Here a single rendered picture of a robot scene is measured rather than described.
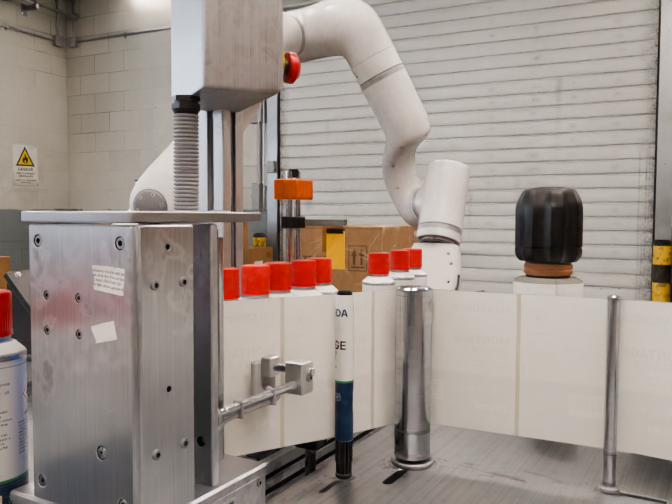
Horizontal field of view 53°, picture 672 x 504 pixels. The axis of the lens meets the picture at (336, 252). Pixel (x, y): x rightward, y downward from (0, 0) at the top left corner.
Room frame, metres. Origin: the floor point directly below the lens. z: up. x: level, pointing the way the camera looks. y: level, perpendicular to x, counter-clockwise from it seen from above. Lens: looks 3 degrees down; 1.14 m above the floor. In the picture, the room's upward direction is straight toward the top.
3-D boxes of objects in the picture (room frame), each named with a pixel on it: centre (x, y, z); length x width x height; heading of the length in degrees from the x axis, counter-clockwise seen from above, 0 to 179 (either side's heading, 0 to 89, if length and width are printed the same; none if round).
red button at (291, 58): (0.85, 0.06, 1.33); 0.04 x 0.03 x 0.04; 25
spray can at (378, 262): (1.05, -0.07, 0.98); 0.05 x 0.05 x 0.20
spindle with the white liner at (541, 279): (0.85, -0.27, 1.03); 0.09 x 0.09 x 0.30
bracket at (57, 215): (0.50, 0.14, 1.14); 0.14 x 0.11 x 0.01; 150
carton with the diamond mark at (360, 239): (1.67, -0.05, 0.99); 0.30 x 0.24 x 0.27; 158
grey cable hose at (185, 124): (0.83, 0.18, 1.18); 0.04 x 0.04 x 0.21
